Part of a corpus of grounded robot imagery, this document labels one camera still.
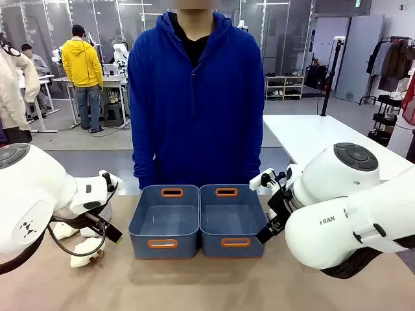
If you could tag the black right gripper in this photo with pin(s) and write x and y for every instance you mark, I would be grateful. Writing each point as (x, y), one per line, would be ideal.
(280, 207)

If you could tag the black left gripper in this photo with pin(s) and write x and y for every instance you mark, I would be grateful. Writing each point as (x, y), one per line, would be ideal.
(81, 221)

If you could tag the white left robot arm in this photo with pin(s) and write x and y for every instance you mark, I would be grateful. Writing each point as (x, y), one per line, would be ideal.
(32, 194)

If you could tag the person's right forearm blue sleeve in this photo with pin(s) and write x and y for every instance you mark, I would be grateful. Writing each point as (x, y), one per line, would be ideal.
(144, 165)

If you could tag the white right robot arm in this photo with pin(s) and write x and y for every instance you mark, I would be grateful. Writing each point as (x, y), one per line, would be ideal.
(340, 233)

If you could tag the person's left forearm blue sleeve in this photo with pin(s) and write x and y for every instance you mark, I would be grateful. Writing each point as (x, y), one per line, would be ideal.
(252, 162)

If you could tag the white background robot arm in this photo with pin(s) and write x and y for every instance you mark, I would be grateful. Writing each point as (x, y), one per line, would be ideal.
(120, 55)

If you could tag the large white table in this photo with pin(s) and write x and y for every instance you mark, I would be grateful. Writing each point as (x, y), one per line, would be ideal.
(311, 136)

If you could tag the grey step stool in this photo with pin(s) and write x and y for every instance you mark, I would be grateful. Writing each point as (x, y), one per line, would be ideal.
(114, 115)

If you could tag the person in blue hoodie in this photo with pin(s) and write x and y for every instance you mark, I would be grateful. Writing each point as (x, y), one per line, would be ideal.
(194, 113)

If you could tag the wooden shoe rack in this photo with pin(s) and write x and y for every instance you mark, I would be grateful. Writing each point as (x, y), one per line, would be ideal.
(284, 87)

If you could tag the white desk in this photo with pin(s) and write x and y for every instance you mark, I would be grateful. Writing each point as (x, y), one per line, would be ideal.
(42, 97)

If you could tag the background work table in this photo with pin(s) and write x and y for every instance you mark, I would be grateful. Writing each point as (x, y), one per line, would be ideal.
(110, 80)

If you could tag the black bags pile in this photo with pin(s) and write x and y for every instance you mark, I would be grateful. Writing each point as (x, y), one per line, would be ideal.
(317, 77)

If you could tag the black utility cart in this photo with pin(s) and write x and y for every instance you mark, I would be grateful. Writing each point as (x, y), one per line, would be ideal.
(386, 120)

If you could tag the black tripod stand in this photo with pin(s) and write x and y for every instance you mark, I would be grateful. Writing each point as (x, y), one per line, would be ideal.
(331, 77)

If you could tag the person in yellow hoodie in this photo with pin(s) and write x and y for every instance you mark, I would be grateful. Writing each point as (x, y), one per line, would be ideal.
(81, 64)

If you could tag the seated person grey top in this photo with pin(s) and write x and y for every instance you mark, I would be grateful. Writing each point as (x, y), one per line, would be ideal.
(38, 63)

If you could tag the red garment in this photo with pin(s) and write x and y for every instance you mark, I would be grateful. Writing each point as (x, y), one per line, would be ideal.
(410, 103)

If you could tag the clothes rack with coats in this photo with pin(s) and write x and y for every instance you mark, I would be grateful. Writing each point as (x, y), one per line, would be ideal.
(392, 63)

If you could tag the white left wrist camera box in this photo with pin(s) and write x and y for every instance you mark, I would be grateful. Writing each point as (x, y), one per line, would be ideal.
(94, 191)

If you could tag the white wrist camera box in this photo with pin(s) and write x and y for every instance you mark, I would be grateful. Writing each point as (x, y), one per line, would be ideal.
(259, 181)
(94, 191)

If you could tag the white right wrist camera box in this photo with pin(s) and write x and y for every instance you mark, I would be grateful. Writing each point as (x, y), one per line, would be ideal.
(259, 181)

